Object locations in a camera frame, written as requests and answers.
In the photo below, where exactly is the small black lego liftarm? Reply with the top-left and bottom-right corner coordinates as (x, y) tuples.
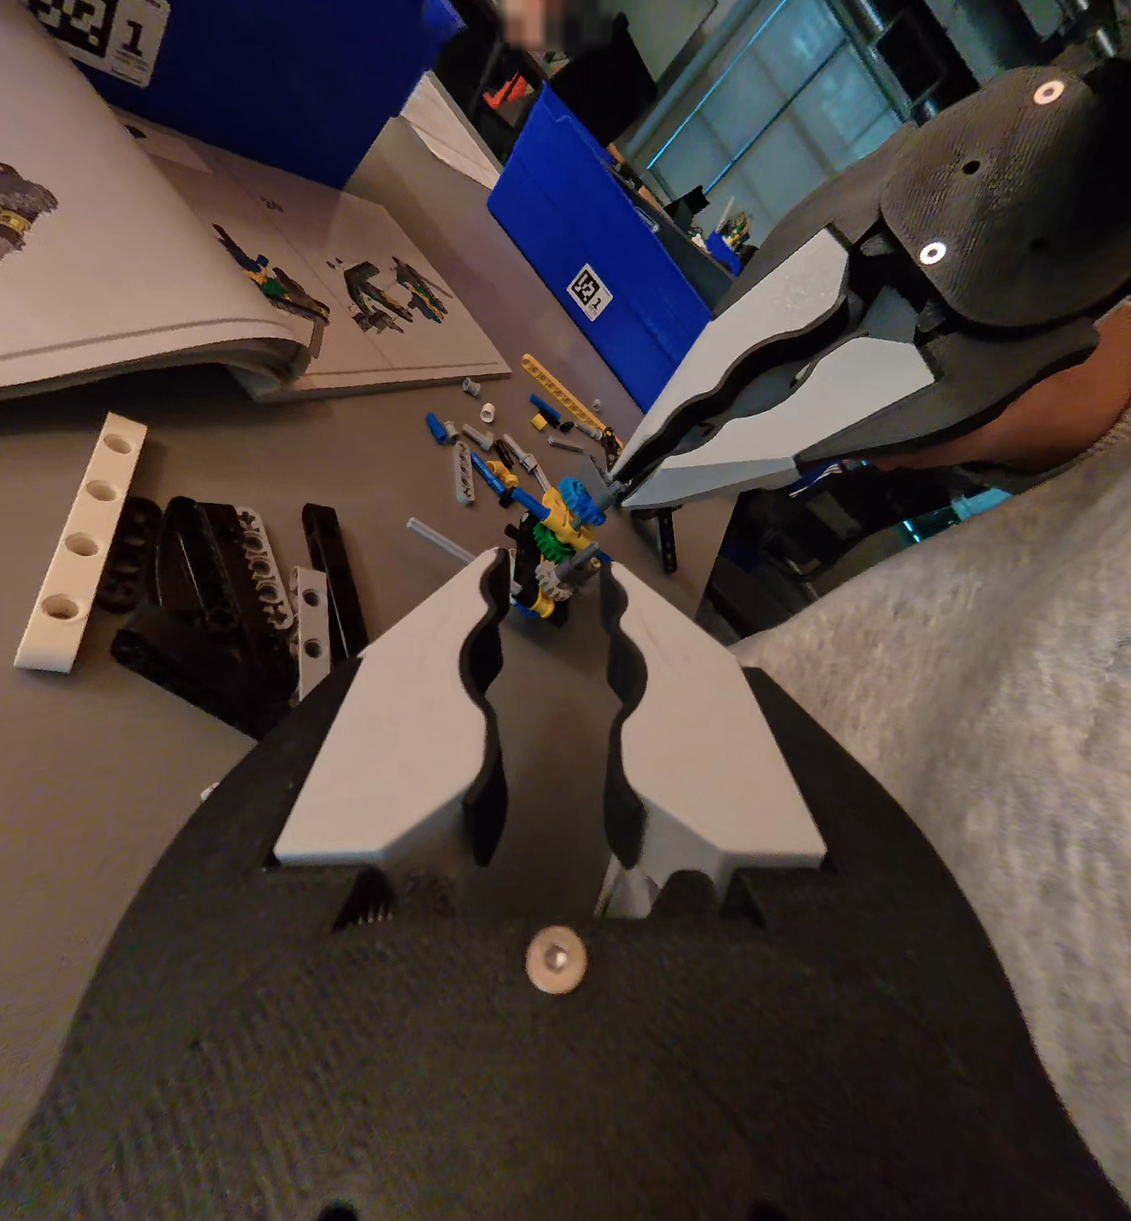
(95, 496), (164, 614)

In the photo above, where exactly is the long black lego beam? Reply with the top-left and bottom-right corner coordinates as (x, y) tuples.
(109, 611), (301, 742)

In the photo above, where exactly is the black lego gear rack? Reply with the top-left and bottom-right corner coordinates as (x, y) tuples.
(197, 507), (285, 660)

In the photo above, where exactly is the person's grey sweatshirt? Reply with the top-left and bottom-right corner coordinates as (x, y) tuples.
(730, 421), (1131, 1221)

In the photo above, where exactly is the black curved lego liftarm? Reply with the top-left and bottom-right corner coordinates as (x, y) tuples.
(157, 496), (243, 631)

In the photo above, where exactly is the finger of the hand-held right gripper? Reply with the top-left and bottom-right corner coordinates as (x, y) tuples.
(621, 333), (941, 510)
(608, 225), (855, 485)

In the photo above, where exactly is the black lego linkage subassembly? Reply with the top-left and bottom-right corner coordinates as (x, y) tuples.
(630, 507), (681, 576)

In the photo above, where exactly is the long white lego beam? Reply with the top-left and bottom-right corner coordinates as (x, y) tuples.
(14, 412), (149, 675)

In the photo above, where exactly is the short white lego beam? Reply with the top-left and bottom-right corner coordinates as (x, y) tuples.
(288, 565), (334, 709)

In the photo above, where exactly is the long thin grey lego axle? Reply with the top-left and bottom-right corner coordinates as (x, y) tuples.
(405, 518), (478, 565)

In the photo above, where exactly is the clear plastic bag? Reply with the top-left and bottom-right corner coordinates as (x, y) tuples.
(398, 75), (502, 190)

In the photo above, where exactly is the person's right hand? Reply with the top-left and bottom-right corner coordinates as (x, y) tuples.
(873, 307), (1131, 476)

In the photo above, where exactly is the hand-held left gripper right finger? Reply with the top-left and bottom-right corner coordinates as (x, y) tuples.
(599, 561), (827, 920)

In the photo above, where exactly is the blue storage bin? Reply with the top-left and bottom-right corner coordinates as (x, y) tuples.
(25, 0), (466, 192)
(486, 81), (747, 413)

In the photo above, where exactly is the black lego beam with holes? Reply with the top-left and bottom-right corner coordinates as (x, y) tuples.
(299, 503), (372, 662)

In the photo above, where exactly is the thin white lego liftarm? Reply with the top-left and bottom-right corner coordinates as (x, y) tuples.
(233, 507), (299, 633)

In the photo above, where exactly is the lego gear assembly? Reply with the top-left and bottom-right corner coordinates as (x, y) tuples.
(500, 476), (615, 624)

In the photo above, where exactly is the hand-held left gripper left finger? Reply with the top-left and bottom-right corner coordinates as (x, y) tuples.
(272, 547), (513, 870)

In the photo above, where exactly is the lego instruction booklet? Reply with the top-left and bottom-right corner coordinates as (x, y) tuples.
(0, 0), (513, 406)

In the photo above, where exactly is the long yellow lego beam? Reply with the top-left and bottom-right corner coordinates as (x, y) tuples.
(520, 353), (610, 435)

